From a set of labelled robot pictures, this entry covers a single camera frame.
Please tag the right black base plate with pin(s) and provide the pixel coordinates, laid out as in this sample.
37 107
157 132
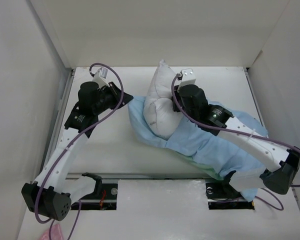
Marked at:
221 191

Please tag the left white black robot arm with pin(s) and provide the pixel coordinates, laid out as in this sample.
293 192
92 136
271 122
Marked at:
47 196

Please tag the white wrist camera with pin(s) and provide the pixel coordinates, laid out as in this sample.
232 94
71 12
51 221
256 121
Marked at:
100 77
186 77

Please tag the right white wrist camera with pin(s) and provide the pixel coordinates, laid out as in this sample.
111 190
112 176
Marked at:
186 77

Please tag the front aluminium rail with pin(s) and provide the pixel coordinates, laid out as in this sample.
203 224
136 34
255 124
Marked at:
154 175

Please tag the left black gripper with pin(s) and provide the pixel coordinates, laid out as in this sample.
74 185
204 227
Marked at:
115 92

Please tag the right aluminium rail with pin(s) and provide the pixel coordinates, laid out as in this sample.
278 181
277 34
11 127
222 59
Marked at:
260 117

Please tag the pink plastic bag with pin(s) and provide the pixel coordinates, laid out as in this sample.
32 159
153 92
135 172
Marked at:
56 233

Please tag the left aluminium rail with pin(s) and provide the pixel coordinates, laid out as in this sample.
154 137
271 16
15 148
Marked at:
57 117

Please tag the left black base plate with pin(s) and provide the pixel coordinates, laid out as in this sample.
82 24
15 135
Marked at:
110 189

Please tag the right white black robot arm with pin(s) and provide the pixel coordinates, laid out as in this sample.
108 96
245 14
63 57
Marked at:
280 163

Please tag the aluminium rail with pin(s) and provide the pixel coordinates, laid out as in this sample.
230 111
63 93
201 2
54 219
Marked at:
154 175
260 117
57 117

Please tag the white pillow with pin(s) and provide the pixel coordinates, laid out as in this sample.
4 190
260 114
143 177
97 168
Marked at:
158 106

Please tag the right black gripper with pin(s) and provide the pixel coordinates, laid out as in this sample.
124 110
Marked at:
177 93

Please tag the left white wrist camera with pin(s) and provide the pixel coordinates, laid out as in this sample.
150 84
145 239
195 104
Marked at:
100 77

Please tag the light blue pillowcase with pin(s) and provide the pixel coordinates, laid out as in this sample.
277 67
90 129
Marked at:
201 148

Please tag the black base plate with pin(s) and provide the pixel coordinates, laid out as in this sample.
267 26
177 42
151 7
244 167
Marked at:
221 191
110 189

